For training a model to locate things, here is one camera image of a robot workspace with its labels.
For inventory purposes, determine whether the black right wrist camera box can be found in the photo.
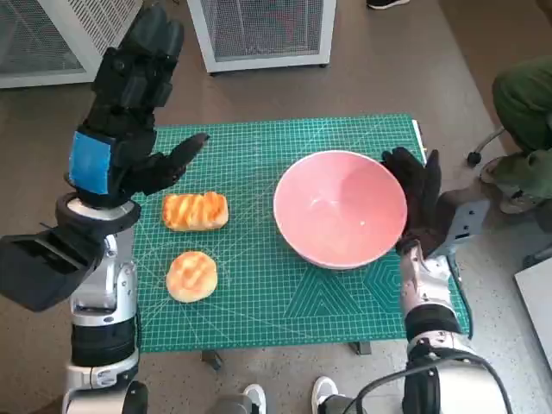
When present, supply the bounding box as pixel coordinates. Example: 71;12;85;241
430;188;492;260

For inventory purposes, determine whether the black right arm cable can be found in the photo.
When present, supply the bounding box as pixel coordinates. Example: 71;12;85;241
352;348;514;414

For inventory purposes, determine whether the white side table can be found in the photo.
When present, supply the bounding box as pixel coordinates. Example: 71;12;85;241
513;256;552;367

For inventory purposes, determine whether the round toy bread bun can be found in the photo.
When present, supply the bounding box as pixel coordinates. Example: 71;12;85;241
166;251;218;304

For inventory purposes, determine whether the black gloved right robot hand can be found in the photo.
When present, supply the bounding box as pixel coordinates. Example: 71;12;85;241
381;147;458;260

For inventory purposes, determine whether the white shoe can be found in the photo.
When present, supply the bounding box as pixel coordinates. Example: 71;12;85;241
310;375;340;414
241;383;267;414

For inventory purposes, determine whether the rectangular striped toy bread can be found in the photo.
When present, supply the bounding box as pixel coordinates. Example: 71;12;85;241
162;191;230;233

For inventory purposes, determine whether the grey leg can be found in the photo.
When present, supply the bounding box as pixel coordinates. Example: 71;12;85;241
321;392;362;414

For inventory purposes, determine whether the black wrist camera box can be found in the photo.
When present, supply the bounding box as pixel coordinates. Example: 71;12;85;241
0;222;113;312
430;188;492;260

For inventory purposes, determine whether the small white mesh cabinet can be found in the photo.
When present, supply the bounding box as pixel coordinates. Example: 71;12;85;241
185;0;338;74

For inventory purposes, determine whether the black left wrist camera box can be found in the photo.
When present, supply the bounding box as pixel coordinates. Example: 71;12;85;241
0;222;113;312

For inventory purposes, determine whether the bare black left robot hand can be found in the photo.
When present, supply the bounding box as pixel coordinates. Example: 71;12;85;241
64;4;211;208

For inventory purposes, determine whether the large white mesh cabinet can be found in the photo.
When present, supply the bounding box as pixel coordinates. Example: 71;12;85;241
0;0;146;90

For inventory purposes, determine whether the pink bowl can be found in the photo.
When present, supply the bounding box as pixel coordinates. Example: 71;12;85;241
273;149;409;272

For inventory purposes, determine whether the green cutting mat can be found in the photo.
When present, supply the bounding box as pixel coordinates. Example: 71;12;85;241
131;114;472;354

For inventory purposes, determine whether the thin black camera cable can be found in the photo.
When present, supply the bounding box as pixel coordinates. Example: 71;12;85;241
448;254;474;337

